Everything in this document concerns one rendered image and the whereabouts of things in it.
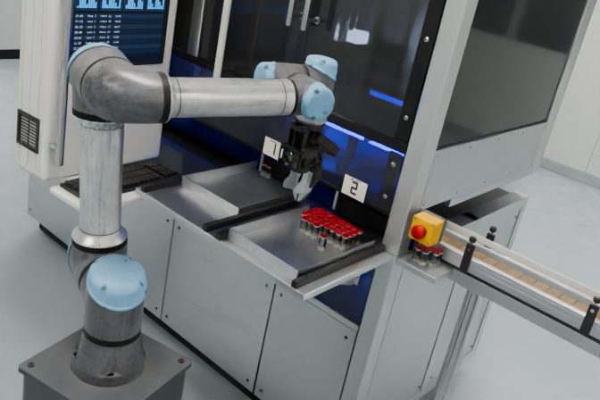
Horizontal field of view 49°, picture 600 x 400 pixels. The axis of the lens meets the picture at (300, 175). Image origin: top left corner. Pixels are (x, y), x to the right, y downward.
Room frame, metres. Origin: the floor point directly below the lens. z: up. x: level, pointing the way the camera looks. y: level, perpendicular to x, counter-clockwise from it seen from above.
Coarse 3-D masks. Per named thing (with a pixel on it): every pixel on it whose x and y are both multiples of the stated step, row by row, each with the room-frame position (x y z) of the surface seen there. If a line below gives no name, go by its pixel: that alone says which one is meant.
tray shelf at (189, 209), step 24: (168, 192) 1.86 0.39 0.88; (192, 192) 1.90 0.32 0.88; (192, 216) 1.73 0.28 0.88; (216, 216) 1.76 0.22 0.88; (264, 216) 1.83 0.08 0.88; (216, 240) 1.62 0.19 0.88; (264, 264) 1.54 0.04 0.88; (360, 264) 1.65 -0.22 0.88; (288, 288) 1.46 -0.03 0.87; (312, 288) 1.46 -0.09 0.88
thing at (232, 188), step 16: (192, 176) 1.96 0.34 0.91; (208, 176) 2.01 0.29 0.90; (224, 176) 2.07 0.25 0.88; (240, 176) 2.10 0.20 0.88; (256, 176) 2.13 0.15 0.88; (208, 192) 1.85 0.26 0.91; (224, 192) 1.94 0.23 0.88; (240, 192) 1.97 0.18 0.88; (256, 192) 1.99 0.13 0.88; (272, 192) 2.02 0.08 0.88; (288, 192) 2.05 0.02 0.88; (224, 208) 1.81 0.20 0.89; (240, 208) 1.78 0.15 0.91; (256, 208) 1.84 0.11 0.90
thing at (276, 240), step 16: (304, 208) 1.88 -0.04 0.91; (240, 224) 1.67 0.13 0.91; (256, 224) 1.72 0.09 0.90; (272, 224) 1.77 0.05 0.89; (288, 224) 1.80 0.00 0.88; (240, 240) 1.61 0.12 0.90; (256, 240) 1.66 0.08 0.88; (272, 240) 1.68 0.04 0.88; (288, 240) 1.70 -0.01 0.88; (304, 240) 1.72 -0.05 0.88; (256, 256) 1.57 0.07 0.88; (272, 256) 1.53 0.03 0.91; (288, 256) 1.60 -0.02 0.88; (304, 256) 1.62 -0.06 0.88; (320, 256) 1.64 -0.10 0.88; (336, 256) 1.60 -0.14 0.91; (288, 272) 1.49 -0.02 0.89; (304, 272) 1.50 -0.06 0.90
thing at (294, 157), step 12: (288, 132) 1.48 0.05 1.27; (300, 132) 1.49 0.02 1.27; (312, 132) 1.50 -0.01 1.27; (288, 144) 1.48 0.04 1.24; (300, 144) 1.49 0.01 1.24; (312, 144) 1.51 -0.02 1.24; (288, 156) 1.49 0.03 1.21; (300, 156) 1.46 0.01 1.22; (312, 156) 1.48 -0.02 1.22; (300, 168) 1.45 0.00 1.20
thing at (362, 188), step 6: (348, 180) 1.87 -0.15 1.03; (354, 180) 1.85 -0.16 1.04; (348, 186) 1.86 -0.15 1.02; (354, 186) 1.85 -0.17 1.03; (360, 186) 1.84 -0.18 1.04; (366, 186) 1.83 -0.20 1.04; (342, 192) 1.87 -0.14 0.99; (348, 192) 1.86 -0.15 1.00; (354, 192) 1.85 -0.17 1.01; (360, 192) 1.84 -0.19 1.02; (354, 198) 1.85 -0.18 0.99; (360, 198) 1.83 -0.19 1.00
